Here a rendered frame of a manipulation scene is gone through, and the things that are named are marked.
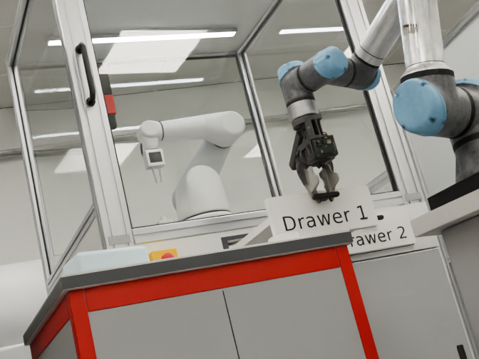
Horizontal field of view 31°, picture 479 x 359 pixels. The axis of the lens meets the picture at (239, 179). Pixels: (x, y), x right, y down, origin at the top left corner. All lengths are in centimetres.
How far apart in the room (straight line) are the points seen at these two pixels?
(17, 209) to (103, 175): 336
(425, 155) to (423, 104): 300
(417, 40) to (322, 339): 67
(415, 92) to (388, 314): 89
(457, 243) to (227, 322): 54
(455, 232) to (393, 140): 89
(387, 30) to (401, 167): 68
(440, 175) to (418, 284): 215
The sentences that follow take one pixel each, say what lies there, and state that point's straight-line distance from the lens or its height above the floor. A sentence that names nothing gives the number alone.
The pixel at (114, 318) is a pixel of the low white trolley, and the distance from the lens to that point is 164.
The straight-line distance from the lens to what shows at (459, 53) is 447.
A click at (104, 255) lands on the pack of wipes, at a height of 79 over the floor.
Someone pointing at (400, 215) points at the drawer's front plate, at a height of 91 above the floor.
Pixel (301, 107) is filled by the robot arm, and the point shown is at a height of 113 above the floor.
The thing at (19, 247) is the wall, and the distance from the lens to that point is 562.
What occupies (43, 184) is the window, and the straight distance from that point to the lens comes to 311.
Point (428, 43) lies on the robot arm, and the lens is 190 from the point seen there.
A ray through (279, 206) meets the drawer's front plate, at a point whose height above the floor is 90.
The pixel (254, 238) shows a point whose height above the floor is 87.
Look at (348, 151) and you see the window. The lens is 267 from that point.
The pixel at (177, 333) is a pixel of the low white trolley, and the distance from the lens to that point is 166.
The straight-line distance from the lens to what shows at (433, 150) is 476.
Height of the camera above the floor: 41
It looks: 16 degrees up
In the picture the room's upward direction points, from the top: 14 degrees counter-clockwise
